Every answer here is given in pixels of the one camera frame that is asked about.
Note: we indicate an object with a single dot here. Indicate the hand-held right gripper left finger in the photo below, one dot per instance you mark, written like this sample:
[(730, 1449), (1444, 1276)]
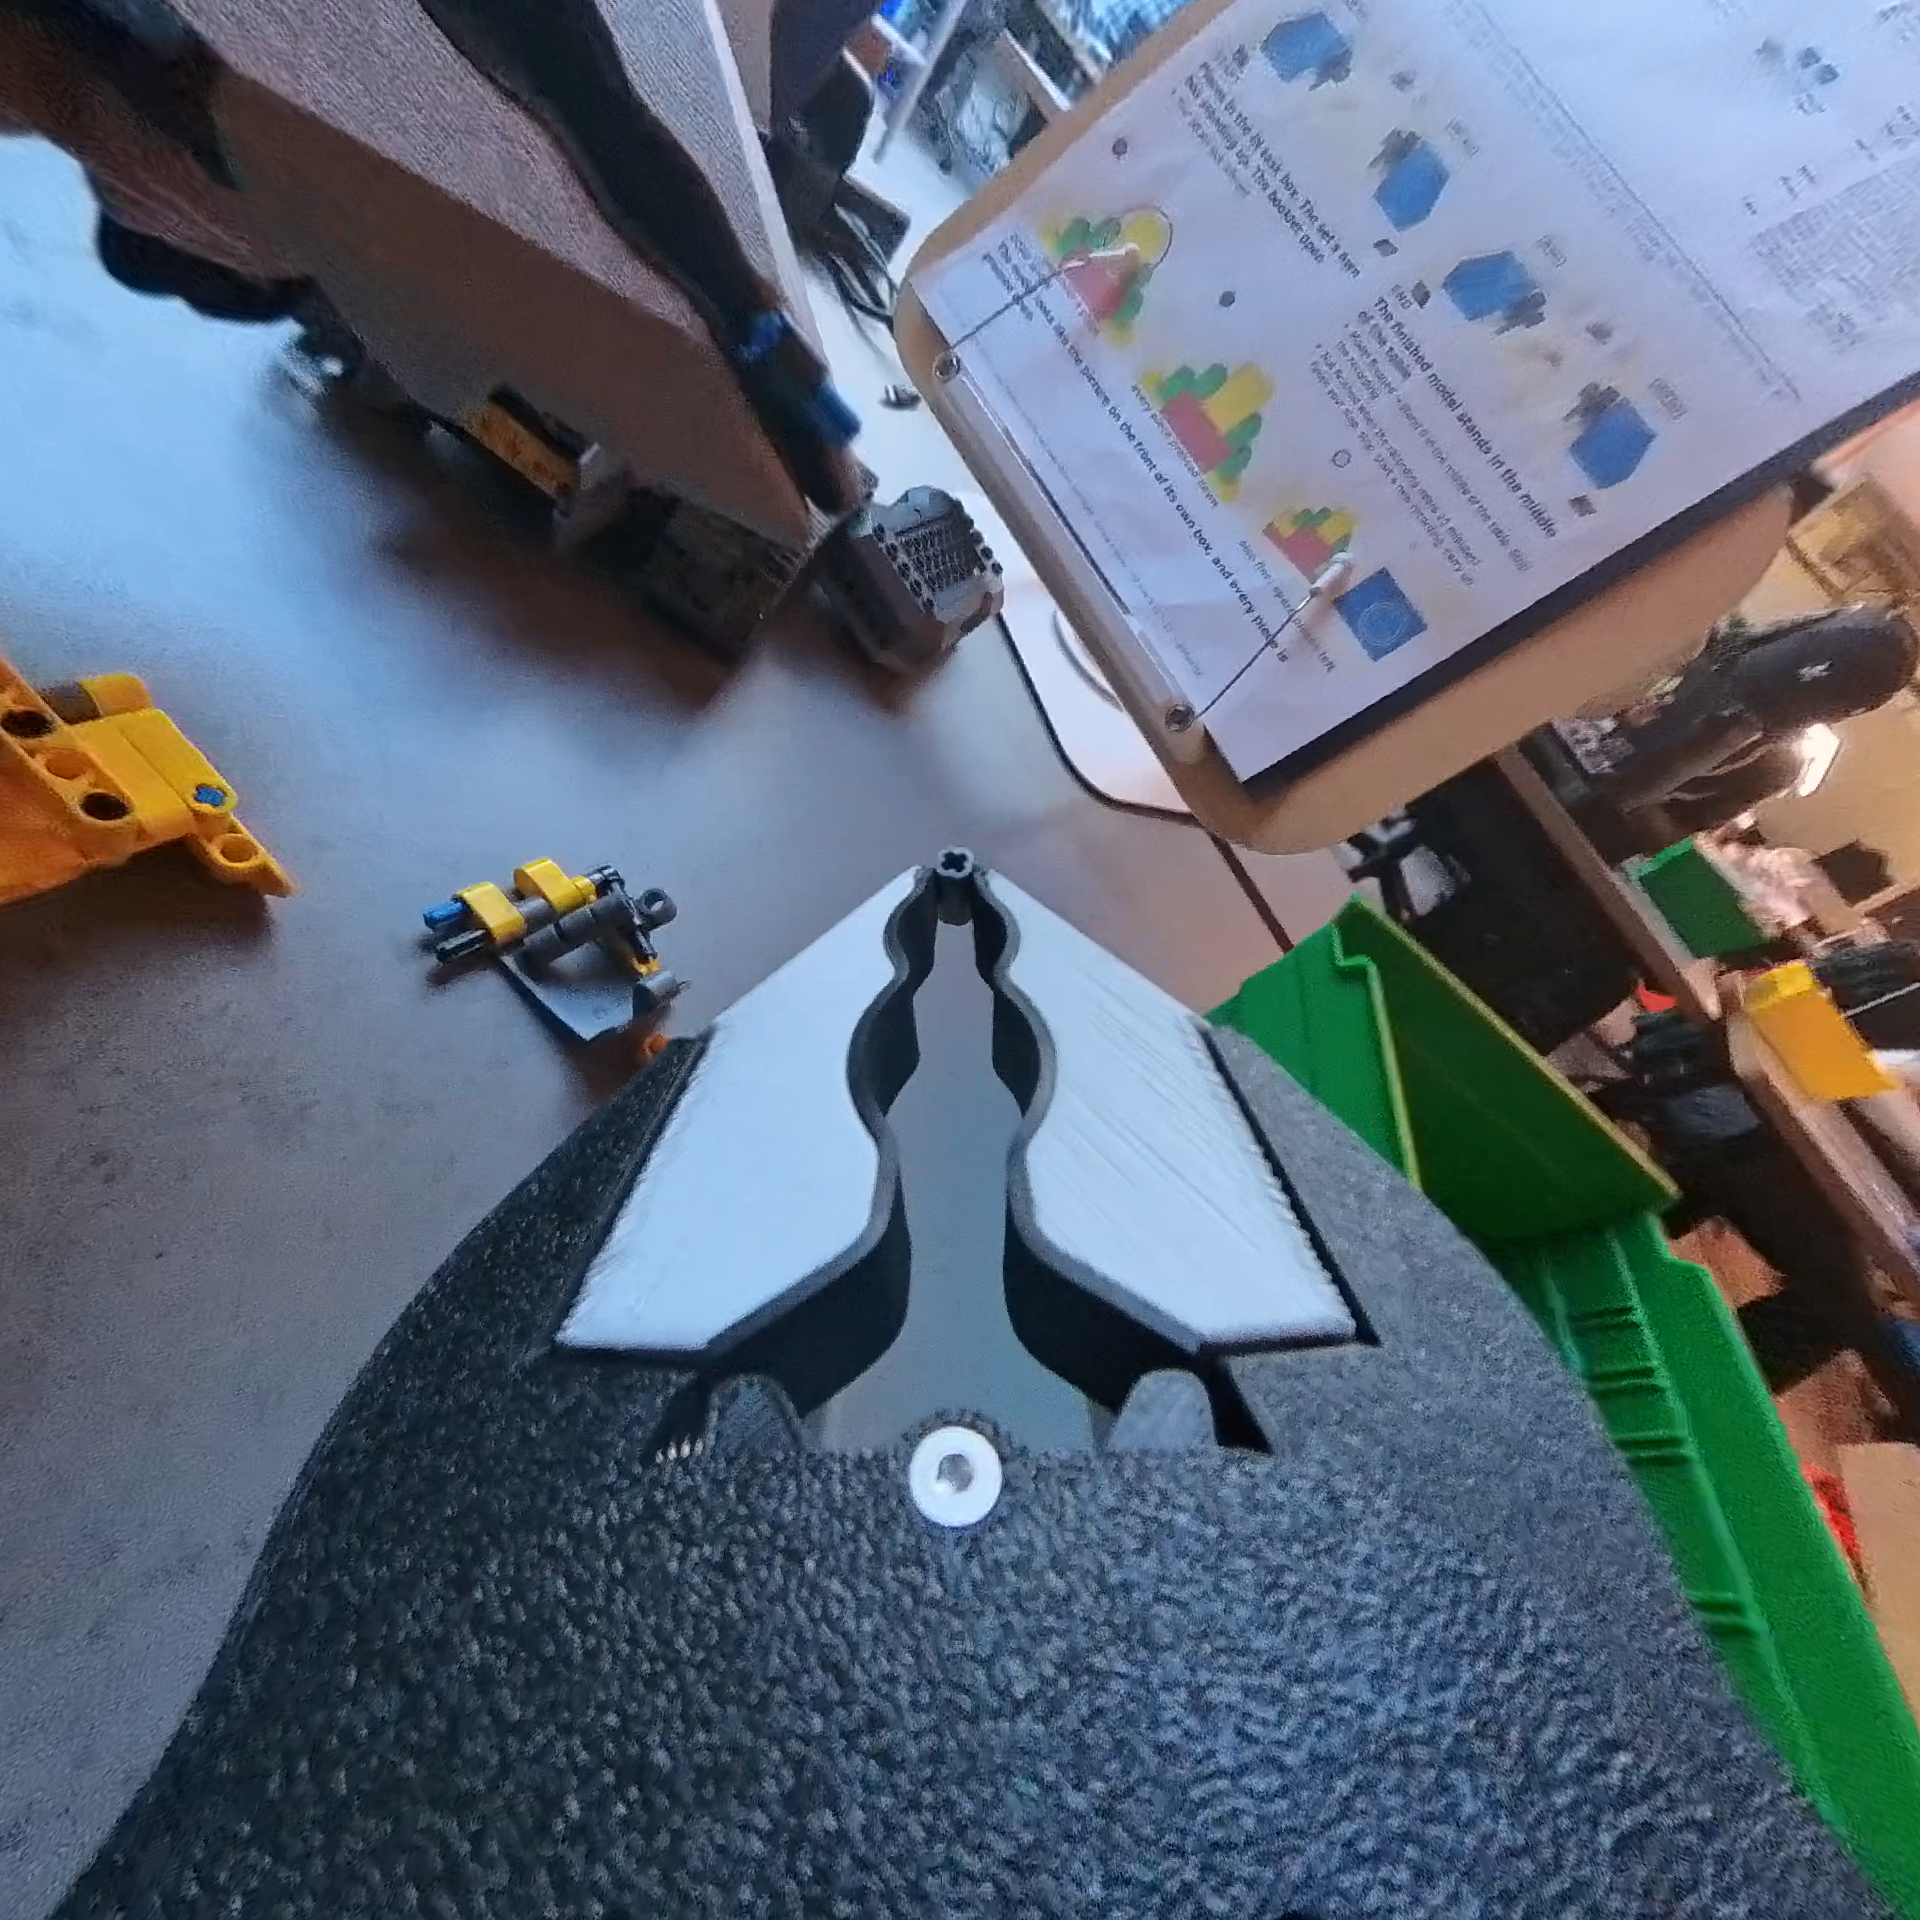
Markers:
[(720, 1200)]

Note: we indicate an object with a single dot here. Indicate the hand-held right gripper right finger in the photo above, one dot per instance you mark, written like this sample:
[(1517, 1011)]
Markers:
[(1169, 1185)]

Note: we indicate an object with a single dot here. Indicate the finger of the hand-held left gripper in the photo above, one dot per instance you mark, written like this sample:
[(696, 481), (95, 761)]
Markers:
[(494, 254), (705, 118)]

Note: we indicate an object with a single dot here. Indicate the black blue pin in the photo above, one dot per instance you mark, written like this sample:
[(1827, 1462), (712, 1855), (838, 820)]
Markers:
[(757, 337)]

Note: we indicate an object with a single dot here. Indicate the small yellow black brick assembly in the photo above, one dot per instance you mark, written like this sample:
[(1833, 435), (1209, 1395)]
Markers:
[(555, 915)]

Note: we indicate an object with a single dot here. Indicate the toy brick robot model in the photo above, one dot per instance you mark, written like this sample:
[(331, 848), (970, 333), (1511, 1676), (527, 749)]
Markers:
[(676, 571)]

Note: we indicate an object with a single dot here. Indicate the black axle connector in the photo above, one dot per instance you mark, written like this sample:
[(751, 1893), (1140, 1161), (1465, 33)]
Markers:
[(952, 884)]

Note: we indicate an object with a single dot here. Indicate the green plastic bin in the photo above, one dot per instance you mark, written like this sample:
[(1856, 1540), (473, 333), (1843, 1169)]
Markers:
[(1693, 1425)]

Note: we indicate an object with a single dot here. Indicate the grey desk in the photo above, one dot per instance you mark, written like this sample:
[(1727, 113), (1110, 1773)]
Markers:
[(300, 1169)]

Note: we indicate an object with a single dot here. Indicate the dark grey studded shell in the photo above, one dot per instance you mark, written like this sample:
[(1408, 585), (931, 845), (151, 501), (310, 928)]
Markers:
[(916, 577)]

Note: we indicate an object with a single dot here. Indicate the small green bin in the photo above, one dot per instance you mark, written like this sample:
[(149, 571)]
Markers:
[(1701, 899)]

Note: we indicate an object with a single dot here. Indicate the yellow storage bin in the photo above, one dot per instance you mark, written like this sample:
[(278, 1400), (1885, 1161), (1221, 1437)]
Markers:
[(1808, 1035)]

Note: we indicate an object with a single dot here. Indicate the yellow brick beam assembly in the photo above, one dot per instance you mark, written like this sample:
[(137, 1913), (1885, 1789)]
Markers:
[(105, 795)]

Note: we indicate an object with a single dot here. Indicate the wooden instruction sheet board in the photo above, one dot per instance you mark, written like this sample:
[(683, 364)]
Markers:
[(1425, 375)]

